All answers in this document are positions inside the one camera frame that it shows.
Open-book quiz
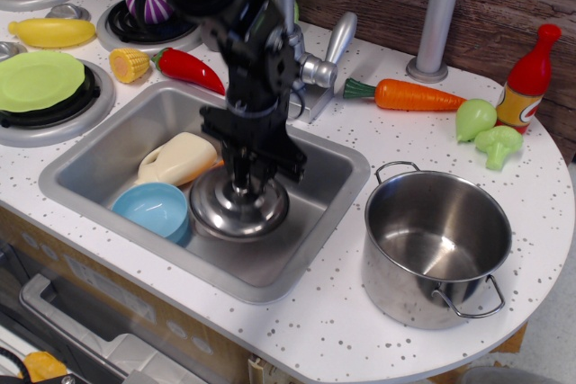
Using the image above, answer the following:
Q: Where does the cream toy milk jug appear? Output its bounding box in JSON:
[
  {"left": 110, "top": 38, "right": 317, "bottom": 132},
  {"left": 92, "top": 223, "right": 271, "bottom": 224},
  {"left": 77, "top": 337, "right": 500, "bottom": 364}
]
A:
[{"left": 134, "top": 132, "right": 218, "bottom": 186}]

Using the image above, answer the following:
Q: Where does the whole toy carrot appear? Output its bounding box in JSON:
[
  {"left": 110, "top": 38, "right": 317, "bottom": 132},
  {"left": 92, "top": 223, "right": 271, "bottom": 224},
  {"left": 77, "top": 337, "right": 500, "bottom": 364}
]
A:
[{"left": 343, "top": 78, "right": 466, "bottom": 112}]

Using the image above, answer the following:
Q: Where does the yellow toy corn cob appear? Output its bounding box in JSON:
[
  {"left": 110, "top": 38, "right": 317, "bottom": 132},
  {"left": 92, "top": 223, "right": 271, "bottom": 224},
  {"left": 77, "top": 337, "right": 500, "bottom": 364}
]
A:
[{"left": 109, "top": 48, "right": 150, "bottom": 84}]

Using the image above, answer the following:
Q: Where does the yellow toy banana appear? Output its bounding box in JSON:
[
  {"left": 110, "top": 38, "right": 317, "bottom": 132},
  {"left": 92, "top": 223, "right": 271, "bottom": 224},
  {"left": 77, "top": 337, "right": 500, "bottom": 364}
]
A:
[{"left": 8, "top": 18, "right": 96, "bottom": 49}]

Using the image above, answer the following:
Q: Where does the back right stove burner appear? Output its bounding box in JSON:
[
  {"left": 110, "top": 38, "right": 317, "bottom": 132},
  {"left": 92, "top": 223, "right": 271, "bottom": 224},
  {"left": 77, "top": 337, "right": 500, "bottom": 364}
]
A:
[{"left": 96, "top": 0, "right": 201, "bottom": 55}]

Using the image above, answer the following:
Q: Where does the light blue toy bowl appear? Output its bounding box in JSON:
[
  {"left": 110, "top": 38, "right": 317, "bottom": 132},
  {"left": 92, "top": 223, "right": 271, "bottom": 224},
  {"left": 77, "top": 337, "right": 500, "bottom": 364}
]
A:
[{"left": 112, "top": 183, "right": 190, "bottom": 244}]

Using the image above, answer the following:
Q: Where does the silver toy sink basin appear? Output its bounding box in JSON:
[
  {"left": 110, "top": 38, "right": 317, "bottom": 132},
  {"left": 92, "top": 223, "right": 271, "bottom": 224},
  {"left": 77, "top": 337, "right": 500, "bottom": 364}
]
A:
[{"left": 39, "top": 82, "right": 370, "bottom": 304}]

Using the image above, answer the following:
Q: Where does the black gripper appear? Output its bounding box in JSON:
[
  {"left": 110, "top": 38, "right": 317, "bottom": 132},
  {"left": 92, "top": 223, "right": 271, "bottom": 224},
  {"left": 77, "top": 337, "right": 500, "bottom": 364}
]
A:
[{"left": 201, "top": 0, "right": 307, "bottom": 193}]

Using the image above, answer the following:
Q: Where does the stainless steel pot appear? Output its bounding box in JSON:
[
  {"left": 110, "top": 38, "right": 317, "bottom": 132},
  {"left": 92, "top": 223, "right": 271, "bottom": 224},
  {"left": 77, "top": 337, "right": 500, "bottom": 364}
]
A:
[{"left": 361, "top": 161, "right": 512, "bottom": 330}]

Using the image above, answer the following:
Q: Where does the purple striped toy onion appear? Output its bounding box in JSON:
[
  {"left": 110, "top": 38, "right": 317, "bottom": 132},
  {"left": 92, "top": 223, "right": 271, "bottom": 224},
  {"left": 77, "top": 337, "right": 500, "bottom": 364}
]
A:
[{"left": 125, "top": 0, "right": 174, "bottom": 25}]

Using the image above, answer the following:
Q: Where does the green toy plate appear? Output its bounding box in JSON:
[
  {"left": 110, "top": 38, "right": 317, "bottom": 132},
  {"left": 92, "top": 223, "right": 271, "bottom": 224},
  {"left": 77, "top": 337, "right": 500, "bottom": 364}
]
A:
[{"left": 1, "top": 51, "right": 86, "bottom": 112}]

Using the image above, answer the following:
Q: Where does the green toy broccoli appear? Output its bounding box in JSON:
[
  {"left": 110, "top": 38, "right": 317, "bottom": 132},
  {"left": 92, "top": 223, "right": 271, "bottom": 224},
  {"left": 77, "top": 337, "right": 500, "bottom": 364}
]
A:
[{"left": 474, "top": 125, "right": 524, "bottom": 171}]

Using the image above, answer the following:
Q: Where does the front left stove burner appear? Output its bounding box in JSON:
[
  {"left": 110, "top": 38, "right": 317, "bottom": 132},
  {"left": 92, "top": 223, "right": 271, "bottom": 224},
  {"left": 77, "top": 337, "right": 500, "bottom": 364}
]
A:
[{"left": 1, "top": 59, "right": 115, "bottom": 147}]

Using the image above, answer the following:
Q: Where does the toy oven door handle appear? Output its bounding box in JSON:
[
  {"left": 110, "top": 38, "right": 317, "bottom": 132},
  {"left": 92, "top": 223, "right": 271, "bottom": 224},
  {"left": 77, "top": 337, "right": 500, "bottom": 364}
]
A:
[{"left": 19, "top": 272, "right": 136, "bottom": 374}]

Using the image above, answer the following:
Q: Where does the silver stove knob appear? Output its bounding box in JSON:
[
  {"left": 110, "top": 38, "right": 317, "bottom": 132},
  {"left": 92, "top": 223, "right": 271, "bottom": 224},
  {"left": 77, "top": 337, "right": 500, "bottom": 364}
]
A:
[{"left": 46, "top": 3, "right": 91, "bottom": 22}]

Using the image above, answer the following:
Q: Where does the red toy ketchup bottle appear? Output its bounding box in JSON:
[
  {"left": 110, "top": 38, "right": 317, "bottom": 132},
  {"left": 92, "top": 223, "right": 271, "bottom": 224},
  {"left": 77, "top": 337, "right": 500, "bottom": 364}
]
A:
[{"left": 496, "top": 23, "right": 562, "bottom": 134}]

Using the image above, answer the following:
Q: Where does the red toy chili pepper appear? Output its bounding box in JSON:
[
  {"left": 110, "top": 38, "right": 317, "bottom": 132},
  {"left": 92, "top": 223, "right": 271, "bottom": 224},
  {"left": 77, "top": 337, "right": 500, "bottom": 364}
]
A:
[{"left": 151, "top": 48, "right": 226, "bottom": 95}]

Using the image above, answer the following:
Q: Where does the yellow toy on floor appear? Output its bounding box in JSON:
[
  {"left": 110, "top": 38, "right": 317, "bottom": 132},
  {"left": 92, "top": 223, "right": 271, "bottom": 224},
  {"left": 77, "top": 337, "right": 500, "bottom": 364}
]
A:
[{"left": 22, "top": 352, "right": 68, "bottom": 383}]

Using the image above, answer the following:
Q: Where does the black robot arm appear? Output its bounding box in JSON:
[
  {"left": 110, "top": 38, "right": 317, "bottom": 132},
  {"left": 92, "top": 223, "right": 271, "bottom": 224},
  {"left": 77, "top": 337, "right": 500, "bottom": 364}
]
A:
[{"left": 135, "top": 0, "right": 307, "bottom": 186}]

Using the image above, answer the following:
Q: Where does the steel pot lid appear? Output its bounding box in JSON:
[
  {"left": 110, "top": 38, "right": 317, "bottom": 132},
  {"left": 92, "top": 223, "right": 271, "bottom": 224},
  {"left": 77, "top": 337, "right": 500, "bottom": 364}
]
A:
[{"left": 189, "top": 167, "right": 289, "bottom": 243}]

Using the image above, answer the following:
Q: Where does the silver toy faucet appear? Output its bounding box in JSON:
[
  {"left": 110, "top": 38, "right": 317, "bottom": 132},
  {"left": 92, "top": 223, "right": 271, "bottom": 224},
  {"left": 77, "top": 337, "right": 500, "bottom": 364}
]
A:
[{"left": 274, "top": 0, "right": 357, "bottom": 123}]

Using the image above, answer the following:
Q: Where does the light green toy pear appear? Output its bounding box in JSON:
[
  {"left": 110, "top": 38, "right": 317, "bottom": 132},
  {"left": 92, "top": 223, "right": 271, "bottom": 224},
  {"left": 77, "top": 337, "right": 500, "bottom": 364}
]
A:
[{"left": 455, "top": 99, "right": 497, "bottom": 142}]

